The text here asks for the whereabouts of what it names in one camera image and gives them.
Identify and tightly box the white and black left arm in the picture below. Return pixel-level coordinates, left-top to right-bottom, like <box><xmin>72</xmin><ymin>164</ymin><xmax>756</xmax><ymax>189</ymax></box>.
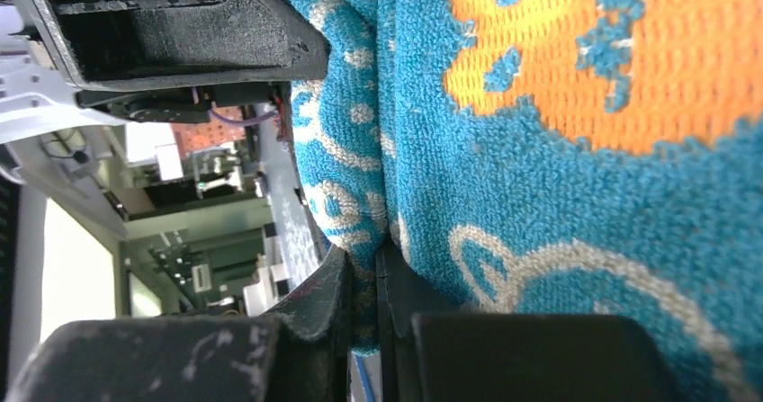
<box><xmin>1</xmin><ymin>0</ymin><xmax>329</xmax><ymax>236</ymax></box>

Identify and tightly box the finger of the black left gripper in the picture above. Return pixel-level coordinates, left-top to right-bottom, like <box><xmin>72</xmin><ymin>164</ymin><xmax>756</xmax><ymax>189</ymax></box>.
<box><xmin>17</xmin><ymin>0</ymin><xmax>329</xmax><ymax>92</ymax></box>

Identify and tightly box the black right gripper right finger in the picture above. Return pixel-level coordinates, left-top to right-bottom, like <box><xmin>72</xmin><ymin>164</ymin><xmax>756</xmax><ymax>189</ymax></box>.
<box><xmin>375</xmin><ymin>242</ymin><xmax>678</xmax><ymax>401</ymax></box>

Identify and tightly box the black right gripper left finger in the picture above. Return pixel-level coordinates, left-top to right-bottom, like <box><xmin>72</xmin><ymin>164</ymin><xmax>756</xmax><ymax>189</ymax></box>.
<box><xmin>6</xmin><ymin>248</ymin><xmax>352</xmax><ymax>401</ymax></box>

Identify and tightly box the patterned teal yellow towel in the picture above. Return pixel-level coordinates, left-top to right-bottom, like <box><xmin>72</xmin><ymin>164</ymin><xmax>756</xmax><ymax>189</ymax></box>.
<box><xmin>288</xmin><ymin>0</ymin><xmax>762</xmax><ymax>401</ymax></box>

